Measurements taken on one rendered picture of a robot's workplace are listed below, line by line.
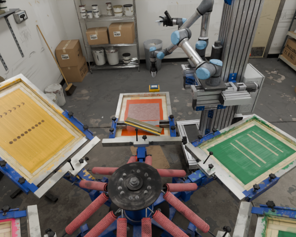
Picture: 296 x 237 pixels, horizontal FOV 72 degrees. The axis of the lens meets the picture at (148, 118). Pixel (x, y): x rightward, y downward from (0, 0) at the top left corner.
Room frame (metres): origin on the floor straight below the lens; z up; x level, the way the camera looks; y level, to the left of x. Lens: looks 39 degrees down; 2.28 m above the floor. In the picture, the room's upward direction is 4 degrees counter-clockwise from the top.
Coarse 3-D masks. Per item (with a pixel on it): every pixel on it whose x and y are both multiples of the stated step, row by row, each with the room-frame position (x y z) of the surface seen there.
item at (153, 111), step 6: (144, 102) 1.94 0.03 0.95; (150, 102) 1.93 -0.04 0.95; (156, 102) 1.92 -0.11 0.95; (144, 108) 1.82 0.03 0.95; (150, 108) 1.81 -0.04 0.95; (156, 108) 1.80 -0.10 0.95; (162, 108) 1.80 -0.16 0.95; (144, 114) 1.71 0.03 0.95; (150, 114) 1.70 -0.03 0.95; (156, 114) 1.70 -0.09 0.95; (162, 114) 1.69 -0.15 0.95; (144, 120) 1.61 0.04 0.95; (150, 120) 1.60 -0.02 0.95; (156, 120) 1.60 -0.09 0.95; (144, 132) 1.43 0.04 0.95; (162, 132) 1.42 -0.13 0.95
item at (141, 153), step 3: (138, 147) 1.16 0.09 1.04; (141, 147) 1.16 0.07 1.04; (144, 147) 1.16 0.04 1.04; (138, 150) 1.12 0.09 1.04; (141, 150) 1.12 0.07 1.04; (144, 150) 1.12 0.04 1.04; (138, 153) 1.09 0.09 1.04; (141, 153) 1.09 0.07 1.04; (144, 153) 1.09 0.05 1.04; (138, 156) 1.07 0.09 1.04; (141, 156) 1.06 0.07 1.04; (144, 156) 1.06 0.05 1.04; (138, 159) 1.05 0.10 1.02; (144, 159) 1.05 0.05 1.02
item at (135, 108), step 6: (126, 102) 1.96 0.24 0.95; (132, 102) 1.95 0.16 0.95; (138, 102) 1.94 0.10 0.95; (126, 108) 1.84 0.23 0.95; (132, 108) 1.83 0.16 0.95; (138, 108) 1.82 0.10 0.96; (126, 114) 1.73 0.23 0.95; (132, 114) 1.72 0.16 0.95; (138, 114) 1.71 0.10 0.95; (126, 126) 1.53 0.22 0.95; (126, 132) 1.45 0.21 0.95; (132, 132) 1.44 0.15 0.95; (138, 132) 1.44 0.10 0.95
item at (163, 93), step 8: (120, 96) 2.03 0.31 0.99; (128, 96) 2.06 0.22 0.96; (136, 96) 2.06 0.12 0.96; (144, 96) 2.05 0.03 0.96; (168, 96) 1.97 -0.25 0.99; (120, 104) 1.87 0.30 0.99; (168, 104) 1.81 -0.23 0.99; (168, 112) 1.67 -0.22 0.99; (152, 136) 1.33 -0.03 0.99; (160, 136) 1.32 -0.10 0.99; (168, 136) 1.32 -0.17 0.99
